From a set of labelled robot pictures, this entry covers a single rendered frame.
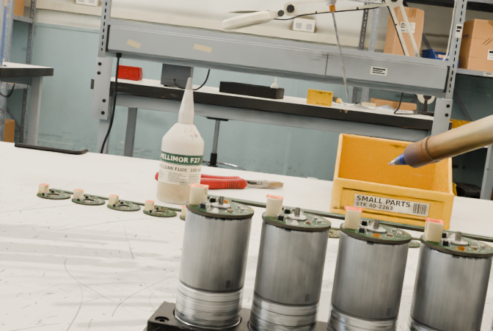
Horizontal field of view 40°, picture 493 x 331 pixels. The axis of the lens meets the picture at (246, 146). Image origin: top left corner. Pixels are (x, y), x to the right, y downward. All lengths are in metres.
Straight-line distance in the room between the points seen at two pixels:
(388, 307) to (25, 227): 0.26
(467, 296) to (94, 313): 0.16
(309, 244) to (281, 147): 4.48
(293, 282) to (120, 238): 0.21
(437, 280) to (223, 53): 2.35
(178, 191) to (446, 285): 0.33
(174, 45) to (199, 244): 2.35
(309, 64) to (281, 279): 2.34
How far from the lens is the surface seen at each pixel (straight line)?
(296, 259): 0.23
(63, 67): 4.86
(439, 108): 2.68
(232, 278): 0.24
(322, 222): 0.24
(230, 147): 4.71
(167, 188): 0.53
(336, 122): 2.65
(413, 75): 2.63
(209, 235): 0.24
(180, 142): 0.53
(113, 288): 0.34
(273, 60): 2.56
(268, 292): 0.24
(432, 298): 0.24
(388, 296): 0.24
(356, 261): 0.23
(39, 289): 0.33
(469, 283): 0.24
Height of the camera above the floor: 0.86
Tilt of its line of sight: 7 degrees down
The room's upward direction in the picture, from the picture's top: 7 degrees clockwise
